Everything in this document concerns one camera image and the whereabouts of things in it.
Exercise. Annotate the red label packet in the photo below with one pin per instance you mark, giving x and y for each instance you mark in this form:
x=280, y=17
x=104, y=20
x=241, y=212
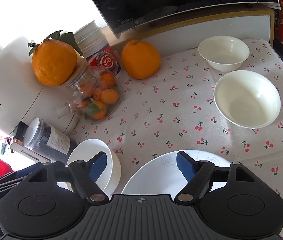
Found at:
x=106, y=62

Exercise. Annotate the cherry print tablecloth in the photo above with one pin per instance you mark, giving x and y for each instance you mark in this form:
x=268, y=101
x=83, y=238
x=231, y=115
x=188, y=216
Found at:
x=169, y=120

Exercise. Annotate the pile of small oranges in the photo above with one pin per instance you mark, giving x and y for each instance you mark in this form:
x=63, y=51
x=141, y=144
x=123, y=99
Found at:
x=109, y=96

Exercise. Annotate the white floral plate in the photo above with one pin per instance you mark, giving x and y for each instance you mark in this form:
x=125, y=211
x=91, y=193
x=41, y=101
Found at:
x=156, y=175

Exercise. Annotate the plastic jar with dark contents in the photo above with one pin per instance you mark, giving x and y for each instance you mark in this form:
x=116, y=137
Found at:
x=49, y=140

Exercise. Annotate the cream plastic bowl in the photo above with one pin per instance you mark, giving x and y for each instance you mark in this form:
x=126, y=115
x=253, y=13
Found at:
x=224, y=52
x=246, y=100

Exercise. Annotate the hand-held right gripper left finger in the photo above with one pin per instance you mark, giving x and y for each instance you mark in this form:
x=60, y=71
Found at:
x=97, y=166

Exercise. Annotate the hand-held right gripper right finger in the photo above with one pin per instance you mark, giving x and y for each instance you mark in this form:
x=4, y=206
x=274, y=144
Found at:
x=185, y=166

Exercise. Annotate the white porcelain bowl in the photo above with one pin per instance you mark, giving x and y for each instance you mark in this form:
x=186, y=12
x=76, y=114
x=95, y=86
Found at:
x=81, y=152

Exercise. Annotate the cream air fryer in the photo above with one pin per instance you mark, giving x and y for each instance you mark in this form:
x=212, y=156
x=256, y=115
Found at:
x=11, y=80

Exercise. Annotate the large orange with leaves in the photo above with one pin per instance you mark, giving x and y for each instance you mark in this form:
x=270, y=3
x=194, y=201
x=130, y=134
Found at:
x=54, y=62

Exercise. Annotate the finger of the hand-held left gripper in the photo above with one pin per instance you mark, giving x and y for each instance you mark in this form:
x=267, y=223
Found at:
x=11, y=181

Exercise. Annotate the glass jar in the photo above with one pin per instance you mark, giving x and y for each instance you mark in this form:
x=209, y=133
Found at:
x=86, y=80

